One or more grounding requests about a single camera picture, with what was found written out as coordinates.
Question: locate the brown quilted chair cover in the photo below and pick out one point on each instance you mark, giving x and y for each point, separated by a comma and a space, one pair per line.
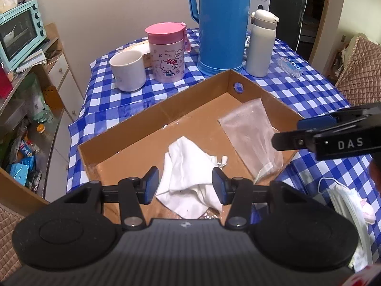
360, 71
9, 244

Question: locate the blue packet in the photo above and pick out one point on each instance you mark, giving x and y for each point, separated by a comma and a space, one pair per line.
19, 169

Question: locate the white thermos bottle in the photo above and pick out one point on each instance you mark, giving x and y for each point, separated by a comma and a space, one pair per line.
260, 44

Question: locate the white cloth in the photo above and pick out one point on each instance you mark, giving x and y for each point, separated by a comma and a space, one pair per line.
184, 166

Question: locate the teal toaster oven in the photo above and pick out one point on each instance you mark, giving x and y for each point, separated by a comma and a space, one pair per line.
18, 32

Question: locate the blue checkered tablecloth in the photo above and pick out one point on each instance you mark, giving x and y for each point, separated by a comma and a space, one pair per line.
312, 86

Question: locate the white face mask pink print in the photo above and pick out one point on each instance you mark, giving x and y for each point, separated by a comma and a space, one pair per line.
345, 208

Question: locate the clear plastic swab box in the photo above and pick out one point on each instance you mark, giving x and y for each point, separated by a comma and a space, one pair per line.
291, 65

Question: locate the wooden shelf cabinet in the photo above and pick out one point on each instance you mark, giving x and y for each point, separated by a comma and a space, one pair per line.
64, 77

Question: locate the white mug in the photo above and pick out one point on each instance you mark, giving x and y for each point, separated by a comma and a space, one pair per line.
128, 71

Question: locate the beige paper box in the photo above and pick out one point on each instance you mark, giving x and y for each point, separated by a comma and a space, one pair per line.
138, 49

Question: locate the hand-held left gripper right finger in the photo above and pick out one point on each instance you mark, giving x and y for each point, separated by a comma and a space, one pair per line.
218, 187

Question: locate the black appliance white panel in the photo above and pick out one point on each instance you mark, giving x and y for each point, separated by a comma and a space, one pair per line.
288, 6

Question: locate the blue thermos jug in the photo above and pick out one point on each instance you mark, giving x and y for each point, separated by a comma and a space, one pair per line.
223, 29

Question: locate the red box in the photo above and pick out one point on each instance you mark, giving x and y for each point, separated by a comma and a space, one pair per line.
4, 80

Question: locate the pink lidded printed mug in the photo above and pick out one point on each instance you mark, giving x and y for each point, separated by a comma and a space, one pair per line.
166, 62

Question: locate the cardboard box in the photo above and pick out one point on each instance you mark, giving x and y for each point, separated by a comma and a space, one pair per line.
193, 107

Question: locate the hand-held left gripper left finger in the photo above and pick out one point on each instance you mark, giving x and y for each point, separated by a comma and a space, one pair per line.
151, 184

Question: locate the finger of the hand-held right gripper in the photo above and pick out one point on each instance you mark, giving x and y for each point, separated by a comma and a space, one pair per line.
291, 141
317, 122

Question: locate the green printed plastic bag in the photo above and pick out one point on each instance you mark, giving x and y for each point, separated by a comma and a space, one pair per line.
38, 101

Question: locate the small printed cup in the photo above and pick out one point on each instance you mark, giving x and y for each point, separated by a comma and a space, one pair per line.
248, 46

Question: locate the white booklet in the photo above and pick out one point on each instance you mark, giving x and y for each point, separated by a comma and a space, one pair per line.
32, 59

